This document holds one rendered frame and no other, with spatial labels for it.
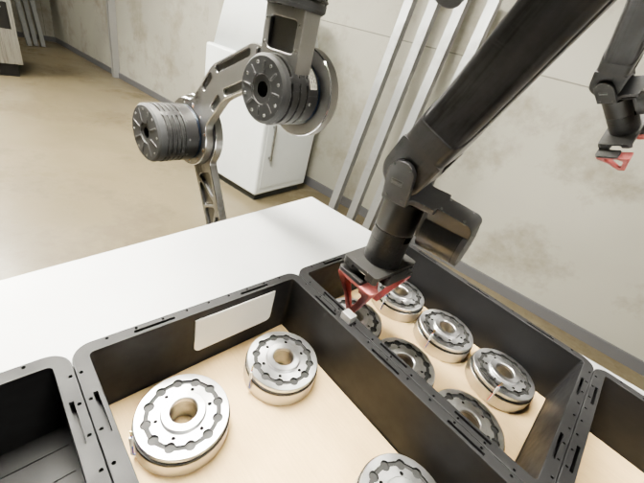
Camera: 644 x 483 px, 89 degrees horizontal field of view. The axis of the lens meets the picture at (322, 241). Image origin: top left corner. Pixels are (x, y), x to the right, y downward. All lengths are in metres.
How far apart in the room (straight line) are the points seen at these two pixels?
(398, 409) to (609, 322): 2.42
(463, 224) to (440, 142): 0.10
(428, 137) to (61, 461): 0.51
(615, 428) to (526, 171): 1.99
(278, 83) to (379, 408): 0.61
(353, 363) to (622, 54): 0.75
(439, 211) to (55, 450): 0.50
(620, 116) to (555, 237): 1.67
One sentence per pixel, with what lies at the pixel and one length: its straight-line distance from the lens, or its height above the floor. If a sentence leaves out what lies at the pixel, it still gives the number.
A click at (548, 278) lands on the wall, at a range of 2.71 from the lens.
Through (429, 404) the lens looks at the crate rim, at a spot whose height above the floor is 0.93.
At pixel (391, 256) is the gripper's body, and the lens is 0.48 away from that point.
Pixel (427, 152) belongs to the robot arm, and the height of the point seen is 1.18.
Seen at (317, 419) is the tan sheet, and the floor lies 0.83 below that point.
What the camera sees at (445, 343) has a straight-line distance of 0.64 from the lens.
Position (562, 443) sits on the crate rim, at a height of 0.93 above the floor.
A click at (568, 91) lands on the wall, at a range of 2.53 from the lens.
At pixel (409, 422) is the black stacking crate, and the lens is 0.47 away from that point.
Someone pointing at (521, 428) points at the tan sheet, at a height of 0.83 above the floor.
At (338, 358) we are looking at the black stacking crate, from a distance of 0.51.
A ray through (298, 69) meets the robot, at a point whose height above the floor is 1.19.
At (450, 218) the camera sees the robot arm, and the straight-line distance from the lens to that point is 0.42.
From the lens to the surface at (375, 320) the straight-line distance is 0.61.
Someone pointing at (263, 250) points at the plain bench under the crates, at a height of 0.70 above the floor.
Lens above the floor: 1.25
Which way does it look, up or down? 31 degrees down
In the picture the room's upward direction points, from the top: 16 degrees clockwise
